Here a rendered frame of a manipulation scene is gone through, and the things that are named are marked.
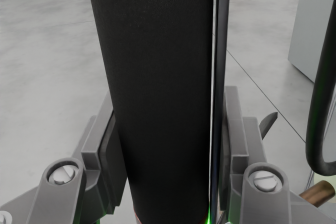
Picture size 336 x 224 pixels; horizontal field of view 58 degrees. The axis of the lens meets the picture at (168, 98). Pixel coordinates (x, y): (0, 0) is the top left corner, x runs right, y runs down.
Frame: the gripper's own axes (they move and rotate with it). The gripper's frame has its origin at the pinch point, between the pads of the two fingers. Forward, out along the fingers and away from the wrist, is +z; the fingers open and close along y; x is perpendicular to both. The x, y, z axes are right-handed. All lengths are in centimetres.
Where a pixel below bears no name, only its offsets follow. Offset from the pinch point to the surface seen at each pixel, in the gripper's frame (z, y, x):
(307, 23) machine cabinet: 282, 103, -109
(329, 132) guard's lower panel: 123, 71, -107
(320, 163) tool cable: 5.5, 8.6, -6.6
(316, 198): 6.2, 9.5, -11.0
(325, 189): 6.9, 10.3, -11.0
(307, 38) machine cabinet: 278, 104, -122
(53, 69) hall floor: 294, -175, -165
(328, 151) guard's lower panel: 118, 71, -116
